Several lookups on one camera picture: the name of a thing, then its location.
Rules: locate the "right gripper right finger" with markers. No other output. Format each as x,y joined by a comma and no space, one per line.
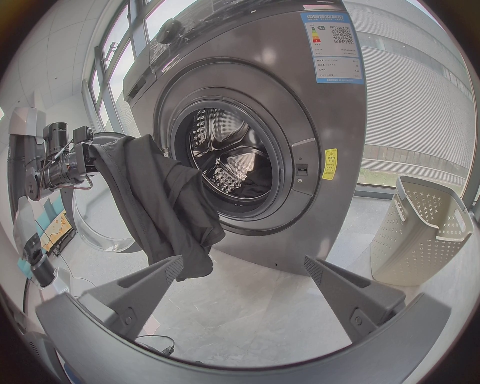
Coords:
347,296

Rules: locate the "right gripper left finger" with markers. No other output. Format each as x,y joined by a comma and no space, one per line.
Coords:
140,296

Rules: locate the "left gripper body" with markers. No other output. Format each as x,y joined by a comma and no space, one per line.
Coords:
84,159

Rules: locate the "black garment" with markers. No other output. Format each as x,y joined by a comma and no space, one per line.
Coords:
157,195

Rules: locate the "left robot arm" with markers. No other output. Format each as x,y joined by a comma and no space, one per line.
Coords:
55,135

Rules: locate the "washing machine door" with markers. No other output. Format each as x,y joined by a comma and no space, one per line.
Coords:
98,228

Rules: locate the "cream laundry basket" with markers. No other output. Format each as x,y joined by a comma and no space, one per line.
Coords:
412,240

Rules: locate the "heap of dark clothes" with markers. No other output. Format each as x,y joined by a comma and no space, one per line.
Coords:
255,189

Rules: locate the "grey washing machine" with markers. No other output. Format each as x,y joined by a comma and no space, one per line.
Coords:
330,123

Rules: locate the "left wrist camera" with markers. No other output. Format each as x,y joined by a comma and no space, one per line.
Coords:
83,134

